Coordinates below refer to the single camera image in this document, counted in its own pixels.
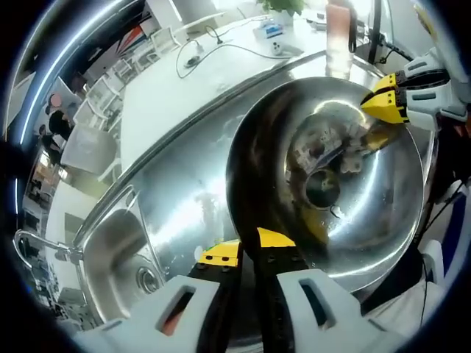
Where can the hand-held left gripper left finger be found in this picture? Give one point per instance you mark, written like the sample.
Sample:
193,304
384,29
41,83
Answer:
154,316

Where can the green potted plant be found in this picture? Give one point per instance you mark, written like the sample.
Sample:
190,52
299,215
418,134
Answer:
283,7

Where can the chrome sink faucet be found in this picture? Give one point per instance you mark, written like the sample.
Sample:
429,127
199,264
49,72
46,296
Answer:
48,244

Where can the stainless steel bowl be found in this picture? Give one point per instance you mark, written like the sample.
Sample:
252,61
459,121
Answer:
382,206

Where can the white and blue box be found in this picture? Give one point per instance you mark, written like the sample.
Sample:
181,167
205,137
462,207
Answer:
272,30

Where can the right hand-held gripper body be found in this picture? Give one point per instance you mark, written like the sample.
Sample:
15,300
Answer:
454,73

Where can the flag pattern wall mural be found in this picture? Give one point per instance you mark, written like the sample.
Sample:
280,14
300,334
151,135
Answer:
129,40

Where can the white office chair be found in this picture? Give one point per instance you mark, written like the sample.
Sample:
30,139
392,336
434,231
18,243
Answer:
88,149

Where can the pink water bottle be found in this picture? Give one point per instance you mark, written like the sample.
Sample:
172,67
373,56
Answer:
338,40

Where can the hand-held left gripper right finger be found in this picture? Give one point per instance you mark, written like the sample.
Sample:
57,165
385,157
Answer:
294,316

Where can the small white adapter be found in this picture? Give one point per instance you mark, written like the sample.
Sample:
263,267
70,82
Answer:
277,48

